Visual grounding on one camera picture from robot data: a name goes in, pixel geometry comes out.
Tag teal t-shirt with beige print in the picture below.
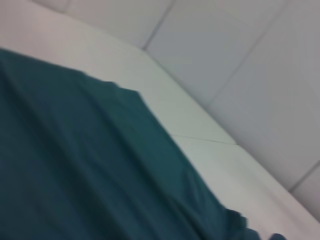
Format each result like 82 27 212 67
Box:
0 47 287 240

